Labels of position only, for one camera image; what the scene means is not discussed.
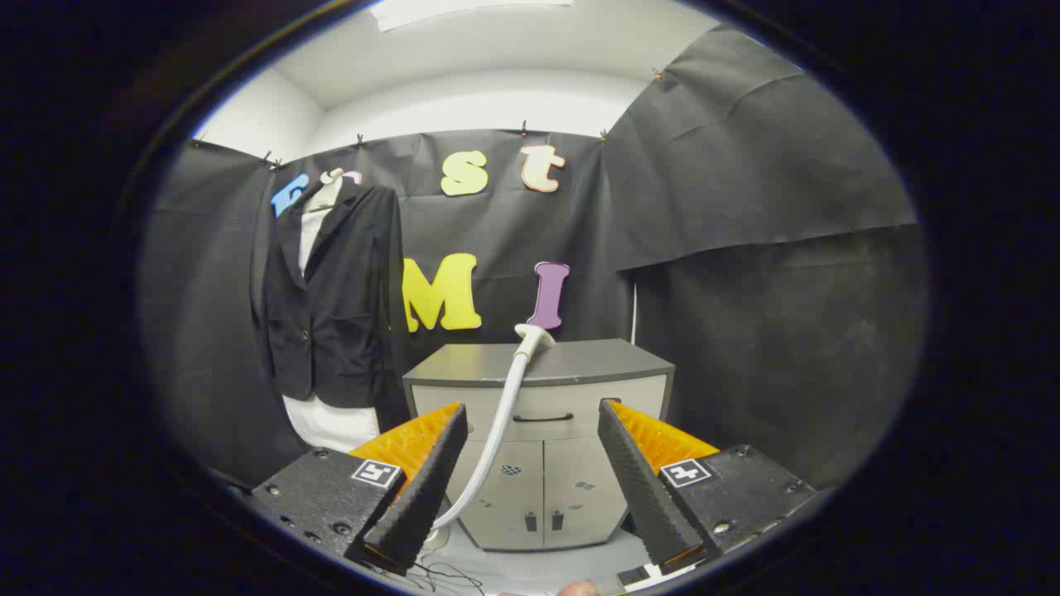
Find white shirt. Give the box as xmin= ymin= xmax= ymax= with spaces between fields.
xmin=282 ymin=207 xmax=382 ymax=454

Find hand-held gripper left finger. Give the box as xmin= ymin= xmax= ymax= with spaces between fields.
xmin=248 ymin=403 xmax=469 ymax=577

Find black backdrop cloth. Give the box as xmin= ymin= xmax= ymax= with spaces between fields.
xmin=141 ymin=23 xmax=928 ymax=497

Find white garment steamer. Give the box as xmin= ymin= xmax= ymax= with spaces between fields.
xmin=414 ymin=324 xmax=557 ymax=564

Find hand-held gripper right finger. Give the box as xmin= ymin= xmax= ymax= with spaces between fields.
xmin=598 ymin=398 xmax=821 ymax=574

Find white clothes hanger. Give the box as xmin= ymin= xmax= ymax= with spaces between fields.
xmin=304 ymin=168 xmax=345 ymax=214

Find thin black floor cables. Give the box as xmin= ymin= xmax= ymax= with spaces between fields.
xmin=364 ymin=556 xmax=487 ymax=595

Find black blazer jacket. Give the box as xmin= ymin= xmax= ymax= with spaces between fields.
xmin=251 ymin=184 xmax=407 ymax=409

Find grey cabinet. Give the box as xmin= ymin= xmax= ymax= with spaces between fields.
xmin=403 ymin=339 xmax=676 ymax=551

